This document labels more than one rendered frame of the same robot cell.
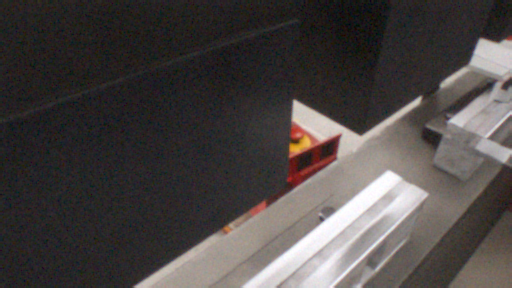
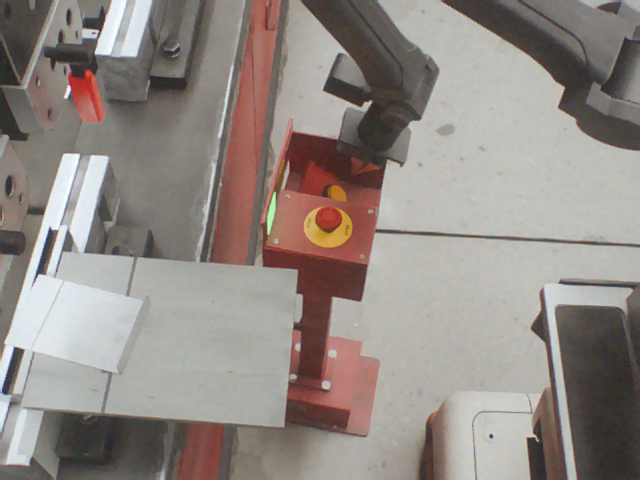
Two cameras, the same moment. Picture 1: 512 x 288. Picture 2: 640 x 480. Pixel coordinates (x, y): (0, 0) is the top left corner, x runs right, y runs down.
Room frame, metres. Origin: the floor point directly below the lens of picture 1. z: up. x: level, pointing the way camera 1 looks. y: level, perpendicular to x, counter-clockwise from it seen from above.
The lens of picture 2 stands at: (1.05, -0.57, 1.73)
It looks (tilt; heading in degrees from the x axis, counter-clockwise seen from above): 58 degrees down; 130
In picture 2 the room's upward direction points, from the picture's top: 5 degrees clockwise
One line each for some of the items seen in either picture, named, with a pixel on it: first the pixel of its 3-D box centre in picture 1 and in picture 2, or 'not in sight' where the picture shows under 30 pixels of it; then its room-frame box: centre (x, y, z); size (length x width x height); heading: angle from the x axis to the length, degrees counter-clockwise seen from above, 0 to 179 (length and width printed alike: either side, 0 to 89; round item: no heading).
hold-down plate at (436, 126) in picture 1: (469, 108); (108, 336); (0.63, -0.45, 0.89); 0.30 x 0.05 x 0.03; 131
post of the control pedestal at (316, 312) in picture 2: not in sight; (317, 314); (0.63, -0.06, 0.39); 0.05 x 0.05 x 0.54; 34
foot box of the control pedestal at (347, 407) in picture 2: not in sight; (324, 379); (0.65, -0.04, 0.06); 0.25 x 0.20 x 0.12; 34
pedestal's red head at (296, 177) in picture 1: (280, 161); (326, 211); (0.63, -0.06, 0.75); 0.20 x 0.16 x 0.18; 124
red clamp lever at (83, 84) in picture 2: not in sight; (77, 84); (0.56, -0.36, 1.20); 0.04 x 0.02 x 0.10; 41
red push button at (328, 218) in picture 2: (295, 137); (328, 222); (0.66, -0.09, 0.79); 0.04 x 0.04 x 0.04
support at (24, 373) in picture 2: not in sight; (39, 335); (0.63, -0.52, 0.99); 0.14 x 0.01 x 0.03; 131
